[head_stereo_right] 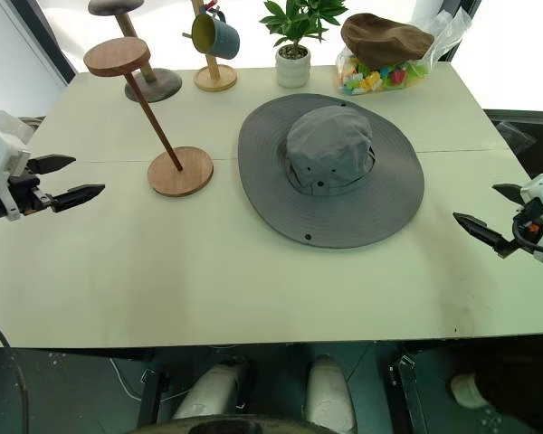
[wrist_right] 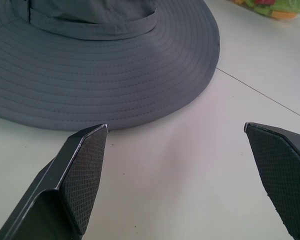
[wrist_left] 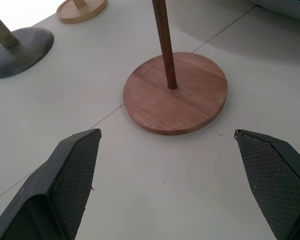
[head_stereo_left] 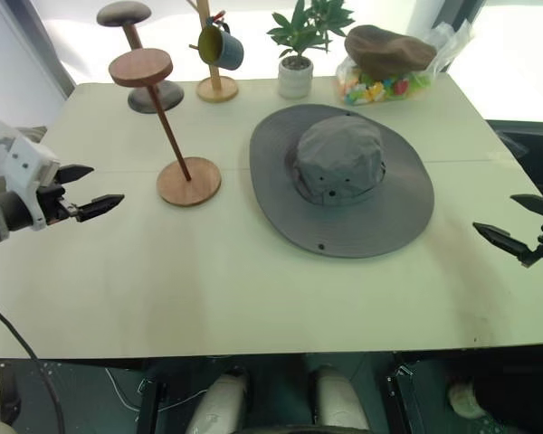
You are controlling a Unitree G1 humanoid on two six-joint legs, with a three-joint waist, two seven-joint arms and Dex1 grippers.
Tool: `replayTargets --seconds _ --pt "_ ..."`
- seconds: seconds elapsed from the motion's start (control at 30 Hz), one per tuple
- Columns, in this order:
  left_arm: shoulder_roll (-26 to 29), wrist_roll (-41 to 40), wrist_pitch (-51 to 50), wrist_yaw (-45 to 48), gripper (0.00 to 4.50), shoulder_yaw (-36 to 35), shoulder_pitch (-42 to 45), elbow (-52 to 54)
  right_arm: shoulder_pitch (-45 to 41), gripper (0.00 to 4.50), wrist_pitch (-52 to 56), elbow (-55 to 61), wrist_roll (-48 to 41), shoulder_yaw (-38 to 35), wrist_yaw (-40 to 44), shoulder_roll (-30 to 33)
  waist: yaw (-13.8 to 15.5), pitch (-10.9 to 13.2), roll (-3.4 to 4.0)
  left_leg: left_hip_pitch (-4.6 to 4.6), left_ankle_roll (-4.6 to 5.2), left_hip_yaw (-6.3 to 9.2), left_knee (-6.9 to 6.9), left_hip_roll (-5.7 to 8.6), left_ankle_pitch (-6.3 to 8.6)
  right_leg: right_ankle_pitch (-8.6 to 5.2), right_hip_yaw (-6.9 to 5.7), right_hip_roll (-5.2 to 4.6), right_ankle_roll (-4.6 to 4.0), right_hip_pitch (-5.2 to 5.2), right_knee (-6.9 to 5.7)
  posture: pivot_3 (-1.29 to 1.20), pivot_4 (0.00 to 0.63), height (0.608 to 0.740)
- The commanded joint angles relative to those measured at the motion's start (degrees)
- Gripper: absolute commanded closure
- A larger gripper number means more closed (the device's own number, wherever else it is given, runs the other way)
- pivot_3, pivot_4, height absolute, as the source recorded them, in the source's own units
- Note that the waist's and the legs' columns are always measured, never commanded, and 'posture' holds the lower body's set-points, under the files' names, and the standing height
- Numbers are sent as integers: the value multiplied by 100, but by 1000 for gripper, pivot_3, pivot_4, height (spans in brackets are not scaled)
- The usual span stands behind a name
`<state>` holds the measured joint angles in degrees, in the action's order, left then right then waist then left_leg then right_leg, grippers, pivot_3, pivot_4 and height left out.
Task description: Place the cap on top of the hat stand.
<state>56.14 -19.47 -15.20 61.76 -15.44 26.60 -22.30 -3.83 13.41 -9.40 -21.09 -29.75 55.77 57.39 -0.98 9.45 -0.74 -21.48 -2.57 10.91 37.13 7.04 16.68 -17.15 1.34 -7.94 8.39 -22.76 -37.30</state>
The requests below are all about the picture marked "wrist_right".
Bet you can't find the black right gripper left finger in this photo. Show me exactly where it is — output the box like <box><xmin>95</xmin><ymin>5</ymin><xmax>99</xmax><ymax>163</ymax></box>
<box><xmin>0</xmin><ymin>123</ymin><xmax>109</xmax><ymax>240</ymax></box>

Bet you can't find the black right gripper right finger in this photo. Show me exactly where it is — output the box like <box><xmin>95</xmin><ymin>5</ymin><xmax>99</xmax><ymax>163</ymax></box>
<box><xmin>243</xmin><ymin>122</ymin><xmax>300</xmax><ymax>240</ymax></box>

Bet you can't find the grey wide-brim fabric hat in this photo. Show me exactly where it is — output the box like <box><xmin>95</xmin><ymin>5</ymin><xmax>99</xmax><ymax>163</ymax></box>
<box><xmin>0</xmin><ymin>0</ymin><xmax>221</xmax><ymax>132</ymax></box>

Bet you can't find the clear bag of colourful items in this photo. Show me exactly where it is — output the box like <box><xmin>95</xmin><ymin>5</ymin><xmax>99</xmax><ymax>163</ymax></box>
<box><xmin>227</xmin><ymin>0</ymin><xmax>300</xmax><ymax>20</ymax></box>

